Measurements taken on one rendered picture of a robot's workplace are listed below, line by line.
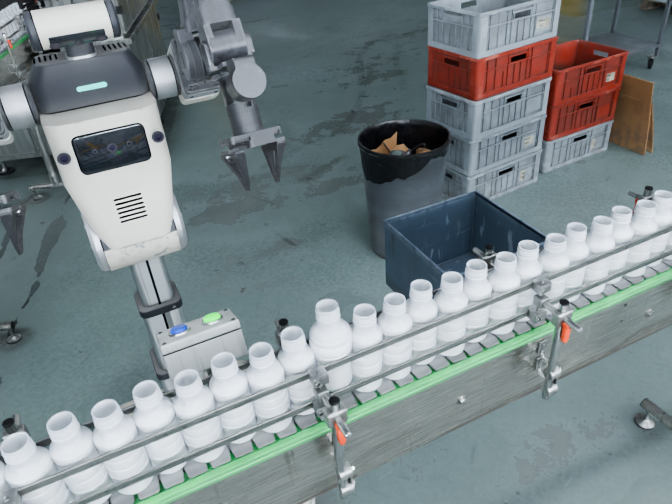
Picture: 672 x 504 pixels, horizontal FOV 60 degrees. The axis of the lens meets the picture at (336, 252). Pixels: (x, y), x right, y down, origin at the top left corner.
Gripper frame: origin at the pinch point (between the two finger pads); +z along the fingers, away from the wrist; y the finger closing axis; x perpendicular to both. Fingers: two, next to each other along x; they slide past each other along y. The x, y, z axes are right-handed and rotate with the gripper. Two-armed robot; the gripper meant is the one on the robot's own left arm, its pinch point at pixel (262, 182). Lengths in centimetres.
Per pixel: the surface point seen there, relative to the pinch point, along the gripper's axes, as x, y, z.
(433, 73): 151, 192, -20
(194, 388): -17.7, -27.5, 24.6
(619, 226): -32, 57, 26
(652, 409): 9, 127, 115
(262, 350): -16.9, -15.6, 23.9
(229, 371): -18.2, -22.0, 24.3
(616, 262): -31, 57, 33
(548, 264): -29, 39, 27
